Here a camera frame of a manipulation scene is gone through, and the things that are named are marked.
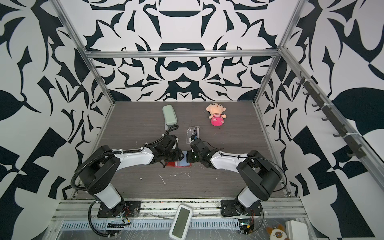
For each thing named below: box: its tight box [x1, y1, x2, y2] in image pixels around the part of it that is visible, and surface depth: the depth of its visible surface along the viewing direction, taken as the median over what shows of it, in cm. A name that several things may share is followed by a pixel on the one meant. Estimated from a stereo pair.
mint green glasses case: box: [162, 104, 178, 126], surface depth 112 cm
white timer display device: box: [168, 204, 193, 240], surface depth 68 cm
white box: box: [285, 220, 309, 240], surface depth 67 cm
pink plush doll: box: [205, 103, 227, 127], surface depth 108 cm
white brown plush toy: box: [266, 224, 290, 240], surface depth 68 cm
